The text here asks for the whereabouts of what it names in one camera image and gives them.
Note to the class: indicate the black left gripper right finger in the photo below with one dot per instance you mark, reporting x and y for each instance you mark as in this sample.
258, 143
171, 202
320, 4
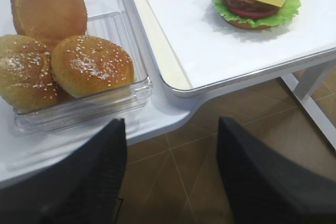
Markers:
263, 186

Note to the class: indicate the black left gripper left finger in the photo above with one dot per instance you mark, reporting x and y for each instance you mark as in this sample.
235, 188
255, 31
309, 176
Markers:
81, 188

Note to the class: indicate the sesame bun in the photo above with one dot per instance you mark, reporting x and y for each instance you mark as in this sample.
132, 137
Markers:
84, 65
27, 83

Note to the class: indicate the green lettuce leaf on burger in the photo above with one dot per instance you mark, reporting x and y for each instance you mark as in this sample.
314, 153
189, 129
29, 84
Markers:
285, 14

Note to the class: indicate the white table leg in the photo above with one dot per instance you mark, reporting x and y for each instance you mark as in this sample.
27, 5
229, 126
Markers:
303, 88

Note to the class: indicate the sesame top bun in container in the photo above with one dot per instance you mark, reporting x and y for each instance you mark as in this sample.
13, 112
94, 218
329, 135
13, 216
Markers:
27, 83

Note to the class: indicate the white paper liner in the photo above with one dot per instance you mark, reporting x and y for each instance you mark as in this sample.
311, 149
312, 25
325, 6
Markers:
210, 50

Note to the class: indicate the bottom bun of burger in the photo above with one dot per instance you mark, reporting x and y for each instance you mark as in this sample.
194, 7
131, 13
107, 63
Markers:
247, 26

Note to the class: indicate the clear plastic bun container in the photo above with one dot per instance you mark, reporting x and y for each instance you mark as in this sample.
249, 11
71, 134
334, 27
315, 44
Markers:
107, 19

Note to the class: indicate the plain bottom bun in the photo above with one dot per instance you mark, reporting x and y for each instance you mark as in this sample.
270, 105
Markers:
49, 21

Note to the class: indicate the brown burger patty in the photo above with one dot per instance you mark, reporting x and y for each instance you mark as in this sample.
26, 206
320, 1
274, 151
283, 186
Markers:
252, 5

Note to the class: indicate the white metal-rimmed tray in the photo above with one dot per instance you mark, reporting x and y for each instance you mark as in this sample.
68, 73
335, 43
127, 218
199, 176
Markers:
176, 79

